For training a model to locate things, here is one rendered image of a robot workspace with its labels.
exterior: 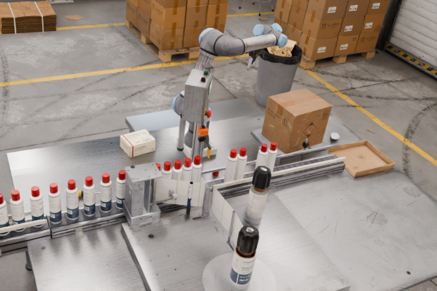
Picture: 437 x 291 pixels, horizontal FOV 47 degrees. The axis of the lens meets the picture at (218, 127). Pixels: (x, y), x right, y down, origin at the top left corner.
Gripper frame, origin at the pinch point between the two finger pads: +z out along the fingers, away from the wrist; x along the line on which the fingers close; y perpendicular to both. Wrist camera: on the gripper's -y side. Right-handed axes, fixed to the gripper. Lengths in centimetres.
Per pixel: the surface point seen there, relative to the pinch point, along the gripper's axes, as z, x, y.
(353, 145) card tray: -24, -85, 20
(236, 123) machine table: 18.8, -34.3, -15.0
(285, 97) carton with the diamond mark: -20.9, -40.3, -13.3
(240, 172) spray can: -8, -67, -70
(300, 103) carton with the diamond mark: -27, -49, -12
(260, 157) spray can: -17, -66, -60
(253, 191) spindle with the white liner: -26, -80, -91
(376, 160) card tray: -32, -100, 19
